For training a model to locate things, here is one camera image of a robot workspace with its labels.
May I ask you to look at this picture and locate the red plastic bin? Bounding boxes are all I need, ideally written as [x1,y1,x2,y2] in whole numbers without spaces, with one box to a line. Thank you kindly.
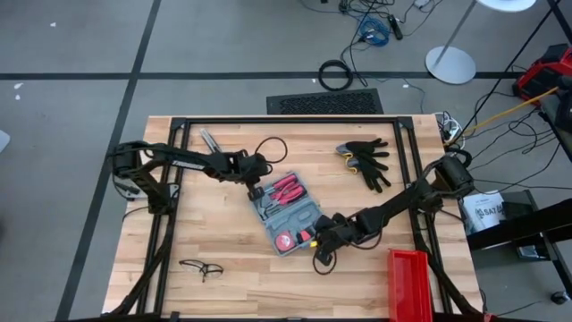
[386,248,434,322]

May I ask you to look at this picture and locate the black safety glasses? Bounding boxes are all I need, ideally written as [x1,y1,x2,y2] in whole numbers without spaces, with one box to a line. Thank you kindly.
[178,258,224,284]

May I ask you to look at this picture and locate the red handled pliers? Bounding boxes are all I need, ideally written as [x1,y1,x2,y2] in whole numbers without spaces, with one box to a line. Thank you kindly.
[270,184,308,208]

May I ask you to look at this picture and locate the black side cart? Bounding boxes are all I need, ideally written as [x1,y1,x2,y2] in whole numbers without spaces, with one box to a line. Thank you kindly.
[467,190,572,299]

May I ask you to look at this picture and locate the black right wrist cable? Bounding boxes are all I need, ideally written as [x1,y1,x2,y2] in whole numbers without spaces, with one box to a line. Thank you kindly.
[311,247,338,276]

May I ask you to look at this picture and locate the grey plastic tool case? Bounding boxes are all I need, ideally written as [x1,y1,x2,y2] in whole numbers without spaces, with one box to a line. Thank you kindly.
[249,171,326,258]

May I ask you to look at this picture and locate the white power strip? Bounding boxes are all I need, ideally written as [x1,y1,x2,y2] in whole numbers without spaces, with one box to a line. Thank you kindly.
[440,111,466,148]

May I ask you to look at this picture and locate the red tape measure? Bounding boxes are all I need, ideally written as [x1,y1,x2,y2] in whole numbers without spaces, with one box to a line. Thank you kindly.
[274,231,298,253]

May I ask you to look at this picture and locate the white floor lamp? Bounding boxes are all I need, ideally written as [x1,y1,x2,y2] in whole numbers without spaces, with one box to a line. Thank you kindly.
[424,0,537,85]

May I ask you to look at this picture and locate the black floor vent grille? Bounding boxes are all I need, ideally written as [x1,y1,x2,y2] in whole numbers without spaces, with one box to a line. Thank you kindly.
[266,88,384,115]

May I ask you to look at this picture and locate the yellow floor cable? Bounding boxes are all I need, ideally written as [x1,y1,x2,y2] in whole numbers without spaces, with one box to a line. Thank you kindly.
[444,87,559,147]

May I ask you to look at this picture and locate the black power strip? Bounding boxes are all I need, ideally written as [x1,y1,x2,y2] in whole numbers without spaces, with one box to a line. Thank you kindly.
[388,14,404,41]

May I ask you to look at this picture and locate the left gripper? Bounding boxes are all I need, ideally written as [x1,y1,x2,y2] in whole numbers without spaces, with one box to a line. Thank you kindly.
[230,149,273,201]

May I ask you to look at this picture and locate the coiled black cable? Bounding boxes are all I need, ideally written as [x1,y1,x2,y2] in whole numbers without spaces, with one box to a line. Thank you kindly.
[317,59,355,92]

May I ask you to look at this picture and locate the red black machine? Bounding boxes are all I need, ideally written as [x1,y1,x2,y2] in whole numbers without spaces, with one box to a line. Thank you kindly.
[511,43,572,106]

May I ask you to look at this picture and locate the coiled blue cable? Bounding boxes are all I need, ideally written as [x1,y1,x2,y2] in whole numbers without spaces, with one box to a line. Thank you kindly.
[357,17,391,47]

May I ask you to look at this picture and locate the black aluminium table frame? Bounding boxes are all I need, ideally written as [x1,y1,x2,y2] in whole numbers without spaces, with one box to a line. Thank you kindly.
[106,115,484,322]

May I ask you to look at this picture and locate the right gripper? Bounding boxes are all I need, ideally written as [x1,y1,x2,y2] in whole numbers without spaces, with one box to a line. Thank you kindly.
[315,213,358,266]

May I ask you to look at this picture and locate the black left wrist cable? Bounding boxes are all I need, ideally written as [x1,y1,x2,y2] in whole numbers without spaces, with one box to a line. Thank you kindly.
[253,135,289,165]

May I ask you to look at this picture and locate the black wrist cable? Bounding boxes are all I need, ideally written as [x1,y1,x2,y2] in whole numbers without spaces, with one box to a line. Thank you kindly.
[253,135,289,165]
[311,247,338,276]

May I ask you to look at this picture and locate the white printed bag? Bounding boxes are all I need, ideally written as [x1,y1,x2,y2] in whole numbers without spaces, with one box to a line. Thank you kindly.
[459,191,506,234]

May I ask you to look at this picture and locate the thin black pole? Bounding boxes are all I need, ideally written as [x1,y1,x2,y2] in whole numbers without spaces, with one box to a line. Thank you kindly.
[446,0,562,147]

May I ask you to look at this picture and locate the grey utility knife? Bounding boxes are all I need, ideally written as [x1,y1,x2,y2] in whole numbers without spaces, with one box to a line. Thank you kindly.
[199,128,222,154]

